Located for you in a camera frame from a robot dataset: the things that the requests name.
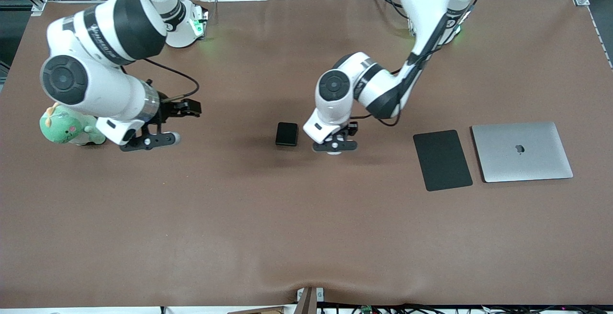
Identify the brown table mat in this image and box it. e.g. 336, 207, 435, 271
0, 0, 613, 308

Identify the black mouse pad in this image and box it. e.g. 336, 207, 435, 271
413, 130, 474, 192

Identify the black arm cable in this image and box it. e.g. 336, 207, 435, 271
354, 0, 489, 128
120, 57, 200, 103

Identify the white metal bracket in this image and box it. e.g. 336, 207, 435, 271
296, 287, 324, 303

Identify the black phone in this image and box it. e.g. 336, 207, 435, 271
275, 122, 299, 147

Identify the silver laptop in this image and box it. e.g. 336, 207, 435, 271
471, 122, 574, 183

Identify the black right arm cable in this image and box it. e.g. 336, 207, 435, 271
120, 57, 200, 103

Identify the green dinosaur plush toy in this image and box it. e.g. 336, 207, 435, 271
39, 102, 107, 146

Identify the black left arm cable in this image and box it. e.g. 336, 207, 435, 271
354, 0, 489, 128

